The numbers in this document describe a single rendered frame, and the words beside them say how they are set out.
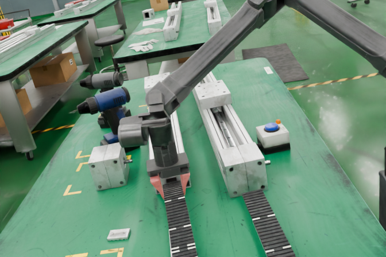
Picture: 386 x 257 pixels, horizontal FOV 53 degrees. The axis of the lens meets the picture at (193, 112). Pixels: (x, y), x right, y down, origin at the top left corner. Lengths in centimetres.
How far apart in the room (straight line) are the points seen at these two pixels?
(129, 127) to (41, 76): 401
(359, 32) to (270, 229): 50
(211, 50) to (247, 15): 13
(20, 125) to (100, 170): 231
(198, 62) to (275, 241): 44
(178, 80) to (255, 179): 31
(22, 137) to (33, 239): 241
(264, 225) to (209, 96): 59
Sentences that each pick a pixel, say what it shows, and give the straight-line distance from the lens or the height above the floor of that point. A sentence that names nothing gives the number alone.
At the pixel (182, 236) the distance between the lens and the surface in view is 87.
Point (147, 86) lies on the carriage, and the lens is 156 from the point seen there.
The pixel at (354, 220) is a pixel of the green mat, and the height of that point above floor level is 78.
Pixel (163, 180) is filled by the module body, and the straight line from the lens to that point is 106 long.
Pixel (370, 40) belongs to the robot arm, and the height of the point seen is 111.
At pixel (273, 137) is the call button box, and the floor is 83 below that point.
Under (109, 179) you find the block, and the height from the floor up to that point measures 81.
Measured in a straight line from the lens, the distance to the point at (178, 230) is 89.
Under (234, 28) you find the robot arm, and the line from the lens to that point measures 99.
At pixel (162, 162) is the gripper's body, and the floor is 92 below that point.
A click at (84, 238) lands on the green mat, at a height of 78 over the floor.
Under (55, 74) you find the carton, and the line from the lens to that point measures 484.
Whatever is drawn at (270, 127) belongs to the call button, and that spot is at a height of 85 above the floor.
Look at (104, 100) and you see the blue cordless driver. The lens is 127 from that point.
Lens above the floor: 137
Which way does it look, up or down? 22 degrees down
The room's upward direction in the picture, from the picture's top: 11 degrees counter-clockwise
